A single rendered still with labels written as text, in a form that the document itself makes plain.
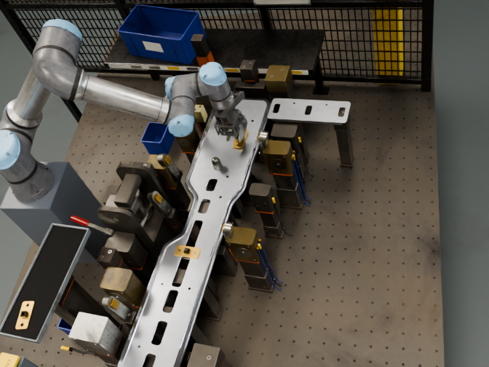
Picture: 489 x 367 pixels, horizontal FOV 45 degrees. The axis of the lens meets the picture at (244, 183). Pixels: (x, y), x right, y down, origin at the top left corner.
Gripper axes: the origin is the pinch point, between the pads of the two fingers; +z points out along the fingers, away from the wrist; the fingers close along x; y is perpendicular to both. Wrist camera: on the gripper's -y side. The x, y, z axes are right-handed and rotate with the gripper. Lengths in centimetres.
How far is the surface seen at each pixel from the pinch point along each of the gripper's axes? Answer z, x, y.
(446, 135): 104, 67, -87
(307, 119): 2.6, 22.1, -10.9
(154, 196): -7.4, -18.5, 32.7
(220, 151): 2.4, -6.2, 5.8
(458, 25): 105, 67, -173
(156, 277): 2, -12, 57
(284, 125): 4.6, 13.6, -9.2
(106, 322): -10, -16, 77
